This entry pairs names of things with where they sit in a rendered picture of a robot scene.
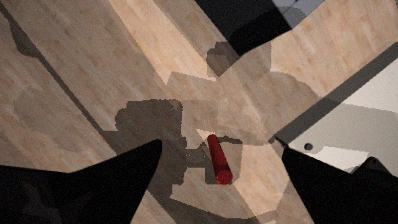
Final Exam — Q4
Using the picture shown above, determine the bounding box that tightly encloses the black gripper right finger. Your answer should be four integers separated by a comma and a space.
282, 148, 398, 224

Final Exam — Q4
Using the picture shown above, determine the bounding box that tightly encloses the red peg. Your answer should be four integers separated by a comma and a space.
207, 134, 233, 185

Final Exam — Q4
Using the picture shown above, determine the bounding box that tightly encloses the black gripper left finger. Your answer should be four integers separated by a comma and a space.
0, 139, 162, 224

